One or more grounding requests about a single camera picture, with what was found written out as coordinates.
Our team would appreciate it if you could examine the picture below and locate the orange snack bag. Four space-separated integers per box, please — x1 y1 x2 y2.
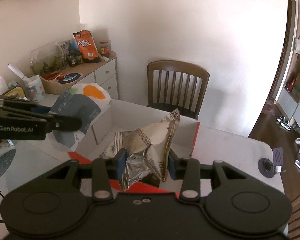
73 30 100 63

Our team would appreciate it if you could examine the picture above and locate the beige foil snack bag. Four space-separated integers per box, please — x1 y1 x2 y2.
100 109 180 190

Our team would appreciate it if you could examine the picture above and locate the glass fish bowl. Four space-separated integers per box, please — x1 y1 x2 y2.
30 42 65 76

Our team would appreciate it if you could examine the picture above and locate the white sideboard cabinet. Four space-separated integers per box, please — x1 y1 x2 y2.
41 51 120 100

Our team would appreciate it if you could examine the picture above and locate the brown wooden chair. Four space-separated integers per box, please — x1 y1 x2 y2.
147 60 210 120

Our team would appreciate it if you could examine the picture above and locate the black table socket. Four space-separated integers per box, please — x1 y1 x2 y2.
257 158 275 178

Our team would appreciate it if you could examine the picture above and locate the red lidded jar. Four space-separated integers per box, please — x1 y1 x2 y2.
100 41 110 57

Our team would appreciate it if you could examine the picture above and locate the white orange plastic bag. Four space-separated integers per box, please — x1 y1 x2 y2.
50 83 111 152

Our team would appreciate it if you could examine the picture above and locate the red cardboard box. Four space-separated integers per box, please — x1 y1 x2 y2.
69 100 200 190

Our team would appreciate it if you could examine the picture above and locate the white printed cup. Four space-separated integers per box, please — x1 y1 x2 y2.
25 75 45 103

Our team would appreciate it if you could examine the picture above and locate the yellow rimmed container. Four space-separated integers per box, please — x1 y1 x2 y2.
3 86 26 99

